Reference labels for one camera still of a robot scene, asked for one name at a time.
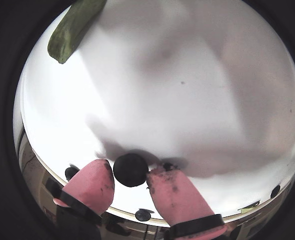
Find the small dark blueberry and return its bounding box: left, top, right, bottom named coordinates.
left=112, top=152, right=150, bottom=188

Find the dark green pointed leaf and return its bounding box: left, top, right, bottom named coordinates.
left=47, top=0, right=108, bottom=65

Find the pink padded gripper finger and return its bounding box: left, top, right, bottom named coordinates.
left=145, top=163, right=228, bottom=240
left=45, top=158, right=116, bottom=240

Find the pale green leaf with stem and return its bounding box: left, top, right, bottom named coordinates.
left=237, top=201, right=262, bottom=215

